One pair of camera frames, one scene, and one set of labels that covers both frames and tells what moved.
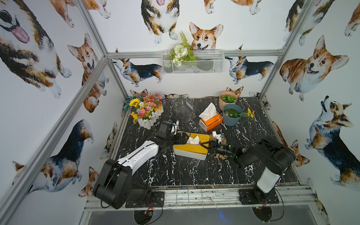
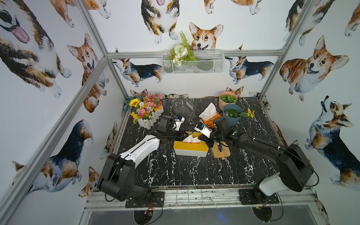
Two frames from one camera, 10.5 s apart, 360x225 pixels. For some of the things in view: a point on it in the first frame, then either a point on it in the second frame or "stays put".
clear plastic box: (183, 108) stays put
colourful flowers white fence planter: (149, 107) stays put
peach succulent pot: (227, 97) stays put
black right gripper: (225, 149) to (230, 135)
